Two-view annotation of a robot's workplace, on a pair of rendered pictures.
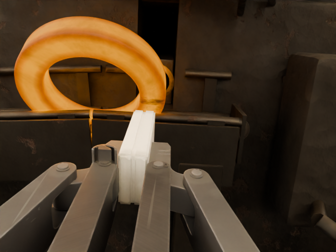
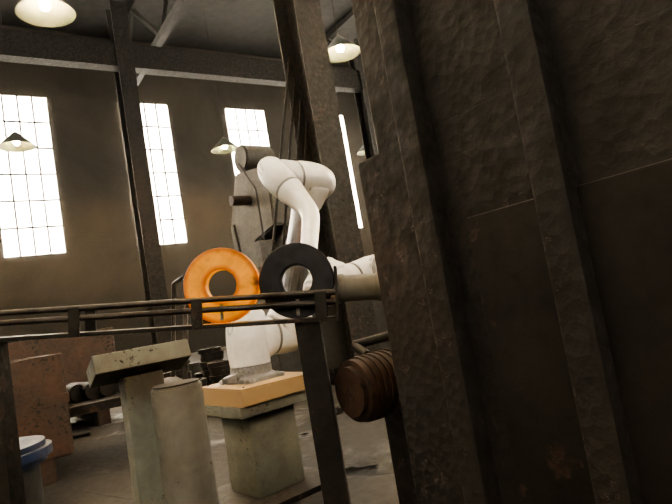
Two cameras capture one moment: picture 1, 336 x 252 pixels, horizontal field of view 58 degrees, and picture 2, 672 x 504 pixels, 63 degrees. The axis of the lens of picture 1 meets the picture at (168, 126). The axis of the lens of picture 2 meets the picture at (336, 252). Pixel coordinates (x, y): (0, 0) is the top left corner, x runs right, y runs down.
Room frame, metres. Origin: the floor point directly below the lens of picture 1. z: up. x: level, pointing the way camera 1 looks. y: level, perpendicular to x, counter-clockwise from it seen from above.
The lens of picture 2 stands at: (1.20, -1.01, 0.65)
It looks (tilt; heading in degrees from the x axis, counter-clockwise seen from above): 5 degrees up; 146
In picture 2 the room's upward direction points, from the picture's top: 10 degrees counter-clockwise
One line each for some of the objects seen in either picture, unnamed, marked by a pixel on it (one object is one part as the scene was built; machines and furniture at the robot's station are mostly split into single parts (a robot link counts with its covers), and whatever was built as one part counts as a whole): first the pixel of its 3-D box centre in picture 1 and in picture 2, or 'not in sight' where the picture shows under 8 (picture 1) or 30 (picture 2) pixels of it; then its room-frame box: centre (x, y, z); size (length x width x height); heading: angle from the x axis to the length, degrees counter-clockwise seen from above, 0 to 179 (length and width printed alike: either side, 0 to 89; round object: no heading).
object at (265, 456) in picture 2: not in sight; (262, 448); (-0.76, -0.16, 0.16); 0.40 x 0.40 x 0.31; 7
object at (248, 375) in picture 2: not in sight; (247, 373); (-0.75, -0.18, 0.44); 0.22 x 0.18 x 0.06; 106
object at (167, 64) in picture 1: (159, 71); not in sight; (0.66, 0.03, 0.74); 0.30 x 0.06 x 0.07; 0
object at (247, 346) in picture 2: not in sight; (249, 335); (-0.76, -0.15, 0.58); 0.18 x 0.16 x 0.22; 102
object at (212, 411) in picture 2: not in sight; (255, 401); (-0.76, -0.16, 0.33); 0.32 x 0.32 x 0.04; 7
